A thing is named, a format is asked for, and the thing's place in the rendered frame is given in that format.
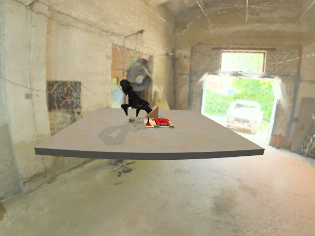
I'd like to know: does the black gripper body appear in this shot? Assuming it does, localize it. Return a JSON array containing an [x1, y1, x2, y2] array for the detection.
[[121, 98, 143, 109]]

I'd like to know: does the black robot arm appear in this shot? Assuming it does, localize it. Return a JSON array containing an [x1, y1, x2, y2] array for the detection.
[[120, 79, 152, 114]]

